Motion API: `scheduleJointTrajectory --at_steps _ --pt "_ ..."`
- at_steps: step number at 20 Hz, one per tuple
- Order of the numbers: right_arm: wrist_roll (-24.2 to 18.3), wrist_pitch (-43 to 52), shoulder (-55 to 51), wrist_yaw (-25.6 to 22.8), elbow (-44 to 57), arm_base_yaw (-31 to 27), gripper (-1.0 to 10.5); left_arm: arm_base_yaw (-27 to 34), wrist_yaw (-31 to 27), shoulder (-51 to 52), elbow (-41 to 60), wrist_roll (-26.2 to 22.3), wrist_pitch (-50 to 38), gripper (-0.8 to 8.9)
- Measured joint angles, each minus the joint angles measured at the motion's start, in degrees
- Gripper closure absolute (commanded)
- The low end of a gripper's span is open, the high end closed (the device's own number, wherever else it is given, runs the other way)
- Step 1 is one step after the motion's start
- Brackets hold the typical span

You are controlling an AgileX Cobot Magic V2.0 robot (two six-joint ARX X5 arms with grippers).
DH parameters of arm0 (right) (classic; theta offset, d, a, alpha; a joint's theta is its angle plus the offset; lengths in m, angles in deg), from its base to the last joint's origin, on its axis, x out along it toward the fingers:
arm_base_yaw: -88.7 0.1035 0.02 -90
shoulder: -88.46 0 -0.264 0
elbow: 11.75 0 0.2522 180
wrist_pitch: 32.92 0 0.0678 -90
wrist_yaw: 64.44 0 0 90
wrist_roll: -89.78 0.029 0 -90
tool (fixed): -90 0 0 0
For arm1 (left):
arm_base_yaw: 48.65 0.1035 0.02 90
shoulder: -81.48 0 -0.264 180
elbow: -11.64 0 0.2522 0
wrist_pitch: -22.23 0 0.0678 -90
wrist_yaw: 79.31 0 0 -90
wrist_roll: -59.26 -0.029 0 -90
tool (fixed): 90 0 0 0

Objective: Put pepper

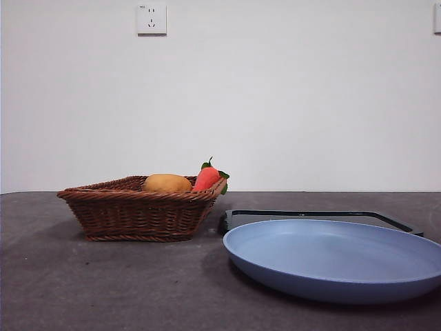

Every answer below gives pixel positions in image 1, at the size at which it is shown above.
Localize blue round plate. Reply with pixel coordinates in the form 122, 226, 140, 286
223, 219, 441, 305

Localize yellow-brown potato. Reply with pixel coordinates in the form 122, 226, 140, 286
143, 173, 193, 193

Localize white wall socket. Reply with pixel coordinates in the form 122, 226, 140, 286
136, 3, 168, 37

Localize orange toy carrot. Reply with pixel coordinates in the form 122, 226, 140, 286
191, 157, 231, 197

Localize brown wicker basket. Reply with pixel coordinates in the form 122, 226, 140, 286
57, 174, 229, 242

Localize black rectangular tray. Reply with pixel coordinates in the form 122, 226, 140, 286
217, 208, 424, 238

